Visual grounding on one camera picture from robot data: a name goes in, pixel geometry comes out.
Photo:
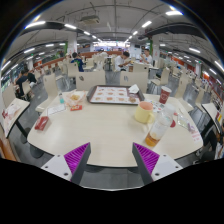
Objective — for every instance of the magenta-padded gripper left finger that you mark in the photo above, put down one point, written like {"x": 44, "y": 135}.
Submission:
{"x": 76, "y": 159}

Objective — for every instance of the printed paper tray liner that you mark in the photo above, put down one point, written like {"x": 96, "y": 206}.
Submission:
{"x": 110, "y": 95}

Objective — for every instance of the colourful sticker leaflet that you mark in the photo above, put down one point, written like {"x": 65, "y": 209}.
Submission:
{"x": 157, "y": 106}

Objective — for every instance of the clear plastic bag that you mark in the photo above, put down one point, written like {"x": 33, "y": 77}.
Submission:
{"x": 183, "y": 121}

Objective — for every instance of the ceiling air conditioner unit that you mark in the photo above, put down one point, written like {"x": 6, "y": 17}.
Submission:
{"x": 90, "y": 19}

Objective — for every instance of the dark food tray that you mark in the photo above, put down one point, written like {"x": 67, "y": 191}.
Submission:
{"x": 89, "y": 97}

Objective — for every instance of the white paper sheet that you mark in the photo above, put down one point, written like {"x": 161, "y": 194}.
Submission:
{"x": 56, "y": 109}

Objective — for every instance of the white red table notice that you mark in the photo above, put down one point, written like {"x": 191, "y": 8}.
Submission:
{"x": 195, "y": 135}

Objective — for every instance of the group of ceiling lights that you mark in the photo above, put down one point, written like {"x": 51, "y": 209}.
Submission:
{"x": 174, "y": 13}

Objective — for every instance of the red flat packet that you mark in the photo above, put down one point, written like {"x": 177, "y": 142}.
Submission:
{"x": 41, "y": 123}

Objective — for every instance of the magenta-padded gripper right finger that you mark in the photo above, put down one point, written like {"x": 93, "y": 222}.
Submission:
{"x": 146, "y": 159}

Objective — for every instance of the person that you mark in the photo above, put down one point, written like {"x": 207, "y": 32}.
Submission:
{"x": 120, "y": 62}
{"x": 218, "y": 143}
{"x": 31, "y": 77}
{"x": 20, "y": 81}
{"x": 147, "y": 58}
{"x": 78, "y": 63}

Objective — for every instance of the white paper napkin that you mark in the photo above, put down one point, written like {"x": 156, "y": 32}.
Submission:
{"x": 134, "y": 89}

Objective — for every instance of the group of beige chairs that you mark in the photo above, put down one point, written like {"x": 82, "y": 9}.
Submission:
{"x": 164, "y": 76}

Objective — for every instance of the red paper cup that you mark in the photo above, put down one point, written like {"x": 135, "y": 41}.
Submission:
{"x": 165, "y": 95}

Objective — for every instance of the pale yellow mug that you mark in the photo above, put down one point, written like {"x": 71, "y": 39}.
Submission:
{"x": 143, "y": 114}

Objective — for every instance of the white paper placemat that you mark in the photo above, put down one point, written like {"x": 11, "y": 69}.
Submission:
{"x": 10, "y": 115}

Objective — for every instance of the clear bottle with amber drink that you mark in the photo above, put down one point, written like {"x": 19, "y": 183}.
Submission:
{"x": 158, "y": 128}

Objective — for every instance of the beige chair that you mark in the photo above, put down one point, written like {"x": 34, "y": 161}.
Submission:
{"x": 134, "y": 80}
{"x": 90, "y": 80}
{"x": 186, "y": 95}
{"x": 50, "y": 88}

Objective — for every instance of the crumpled food wrapper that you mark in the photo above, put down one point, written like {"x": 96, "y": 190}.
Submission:
{"x": 74, "y": 97}

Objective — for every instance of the beige side table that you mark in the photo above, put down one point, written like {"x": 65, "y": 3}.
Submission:
{"x": 23, "y": 110}
{"x": 210, "y": 111}

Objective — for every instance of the small red sachet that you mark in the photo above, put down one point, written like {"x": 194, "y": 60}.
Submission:
{"x": 175, "y": 114}

